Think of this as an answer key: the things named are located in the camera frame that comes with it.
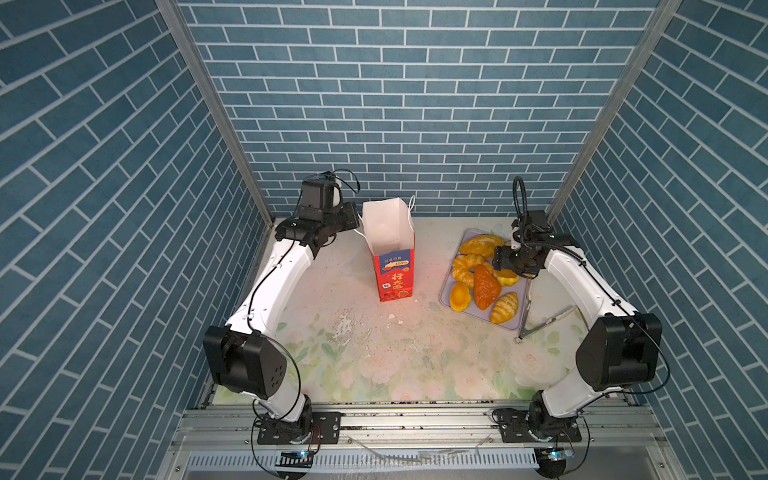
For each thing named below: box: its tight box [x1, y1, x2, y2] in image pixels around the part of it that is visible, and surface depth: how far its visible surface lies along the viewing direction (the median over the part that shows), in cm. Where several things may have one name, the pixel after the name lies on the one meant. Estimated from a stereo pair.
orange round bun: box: [450, 282, 472, 312], surface depth 95 cm
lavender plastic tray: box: [438, 227, 530, 331], surface depth 98 cm
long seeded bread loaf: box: [459, 235, 505, 259], surface depth 110 cm
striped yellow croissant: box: [490, 292, 519, 324], surface depth 94 cm
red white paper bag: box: [362, 195, 415, 302], surface depth 91 cm
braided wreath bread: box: [452, 253, 493, 289], surface depth 104 cm
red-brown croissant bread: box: [474, 264, 502, 311], surface depth 96 cm
